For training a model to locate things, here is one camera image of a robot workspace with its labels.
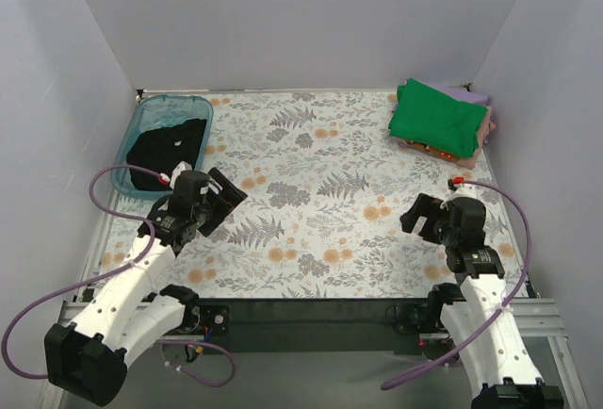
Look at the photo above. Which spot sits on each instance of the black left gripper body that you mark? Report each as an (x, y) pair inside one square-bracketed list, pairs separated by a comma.
[(221, 200)]

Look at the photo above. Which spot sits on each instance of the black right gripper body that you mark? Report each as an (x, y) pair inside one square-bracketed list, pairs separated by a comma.
[(419, 220)]

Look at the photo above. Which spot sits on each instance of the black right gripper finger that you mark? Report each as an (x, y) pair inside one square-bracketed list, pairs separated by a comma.
[(420, 208), (432, 210)]

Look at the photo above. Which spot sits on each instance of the green t shirt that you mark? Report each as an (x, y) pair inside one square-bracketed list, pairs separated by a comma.
[(431, 117)]

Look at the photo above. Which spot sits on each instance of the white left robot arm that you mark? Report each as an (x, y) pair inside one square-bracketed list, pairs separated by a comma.
[(90, 356)]

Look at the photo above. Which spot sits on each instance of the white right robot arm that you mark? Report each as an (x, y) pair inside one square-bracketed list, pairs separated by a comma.
[(499, 368)]

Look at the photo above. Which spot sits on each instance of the black t shirt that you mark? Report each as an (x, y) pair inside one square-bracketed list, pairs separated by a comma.
[(162, 149)]

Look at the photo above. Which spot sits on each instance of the floral table mat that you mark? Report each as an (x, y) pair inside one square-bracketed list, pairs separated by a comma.
[(325, 186)]

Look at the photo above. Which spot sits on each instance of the blue plastic basket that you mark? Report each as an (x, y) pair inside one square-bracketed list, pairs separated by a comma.
[(164, 110)]

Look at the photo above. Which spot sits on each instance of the pink folded t shirt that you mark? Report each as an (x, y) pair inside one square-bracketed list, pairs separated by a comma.
[(487, 126)]

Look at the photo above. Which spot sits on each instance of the lavender folded t shirt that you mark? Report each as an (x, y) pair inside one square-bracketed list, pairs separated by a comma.
[(463, 94)]

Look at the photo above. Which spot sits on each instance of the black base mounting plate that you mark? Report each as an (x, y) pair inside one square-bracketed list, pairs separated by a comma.
[(401, 326)]

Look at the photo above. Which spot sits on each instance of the aluminium frame rail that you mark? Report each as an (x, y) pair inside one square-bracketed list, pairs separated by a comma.
[(540, 318)]

